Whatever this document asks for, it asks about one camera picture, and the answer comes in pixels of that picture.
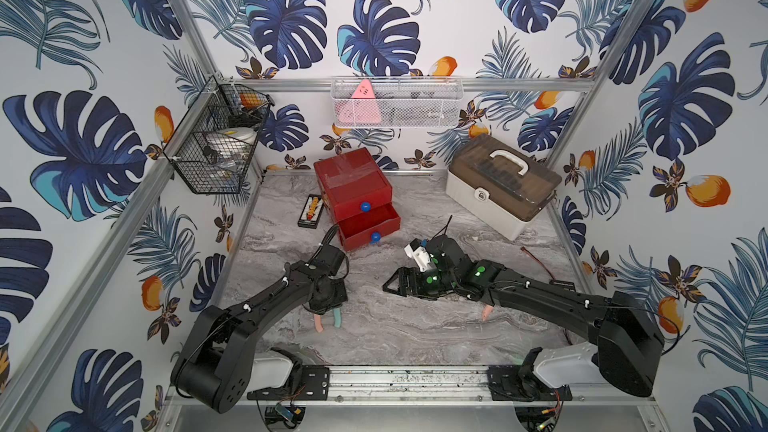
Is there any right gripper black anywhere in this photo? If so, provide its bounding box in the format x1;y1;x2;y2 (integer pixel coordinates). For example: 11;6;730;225
380;268;458;299

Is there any pink fruit knife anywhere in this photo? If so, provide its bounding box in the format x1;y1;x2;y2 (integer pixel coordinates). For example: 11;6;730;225
313;314;324;333
481;305;494;322

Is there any red three-drawer cabinet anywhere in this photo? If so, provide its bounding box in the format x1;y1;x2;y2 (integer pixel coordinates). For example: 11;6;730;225
314;149;401;251

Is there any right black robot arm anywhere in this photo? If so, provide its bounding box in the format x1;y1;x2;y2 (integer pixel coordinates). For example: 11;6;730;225
382;234;669;402

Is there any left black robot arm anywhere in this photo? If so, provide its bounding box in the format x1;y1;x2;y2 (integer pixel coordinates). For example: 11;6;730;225
170;225;350;413

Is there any brown lid storage box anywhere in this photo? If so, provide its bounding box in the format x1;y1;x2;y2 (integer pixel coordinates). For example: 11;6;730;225
446;135;562;241

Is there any pink triangle item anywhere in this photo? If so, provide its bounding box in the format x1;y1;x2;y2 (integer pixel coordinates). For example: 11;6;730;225
335;79;382;127

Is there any white object in basket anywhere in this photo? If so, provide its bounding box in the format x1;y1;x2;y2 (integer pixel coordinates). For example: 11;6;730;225
205;127;257;161

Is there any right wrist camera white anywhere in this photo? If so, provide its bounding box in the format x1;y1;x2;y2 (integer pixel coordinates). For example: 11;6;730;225
404;239;436;272

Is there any aluminium front rail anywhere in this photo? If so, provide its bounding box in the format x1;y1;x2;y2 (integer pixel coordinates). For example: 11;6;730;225
161;363;658;407

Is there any clear wall shelf basket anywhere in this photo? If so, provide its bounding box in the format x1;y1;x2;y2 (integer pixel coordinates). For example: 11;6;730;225
330;77;464;129

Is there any black wire basket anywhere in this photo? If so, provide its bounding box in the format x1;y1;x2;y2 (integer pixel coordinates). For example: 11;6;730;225
163;77;274;195

